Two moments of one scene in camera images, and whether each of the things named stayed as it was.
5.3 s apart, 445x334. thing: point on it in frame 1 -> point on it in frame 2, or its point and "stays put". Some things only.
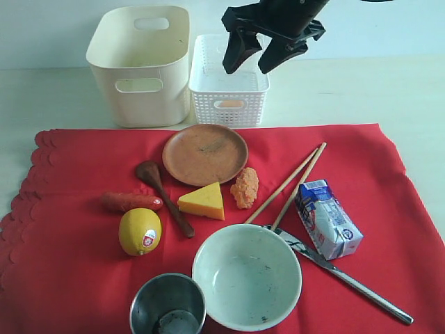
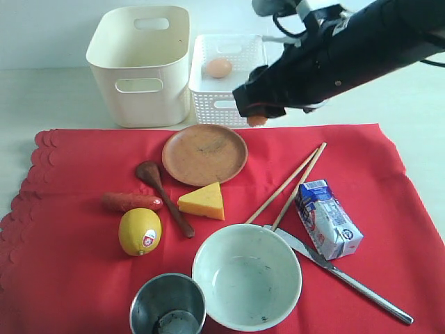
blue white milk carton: (329, 227) stays put
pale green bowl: (249, 275) stays put
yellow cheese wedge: (206, 201) stays put
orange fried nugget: (245, 189) -> (256, 120)
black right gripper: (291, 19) -> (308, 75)
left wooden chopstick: (270, 200) stays put
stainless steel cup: (169, 303) stays put
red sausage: (120, 202) stays put
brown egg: (231, 104) -> (219, 68)
